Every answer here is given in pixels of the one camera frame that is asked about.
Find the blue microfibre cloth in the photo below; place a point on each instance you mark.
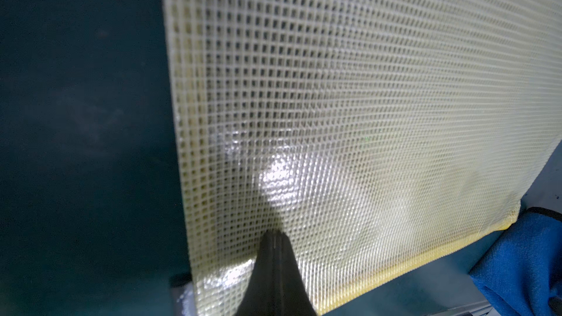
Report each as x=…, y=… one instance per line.
x=521, y=273

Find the yellow mesh document bag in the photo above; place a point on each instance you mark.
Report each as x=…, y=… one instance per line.
x=379, y=135

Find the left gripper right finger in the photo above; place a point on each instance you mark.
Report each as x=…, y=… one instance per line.
x=290, y=294

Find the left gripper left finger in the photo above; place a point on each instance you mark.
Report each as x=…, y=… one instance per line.
x=259, y=296

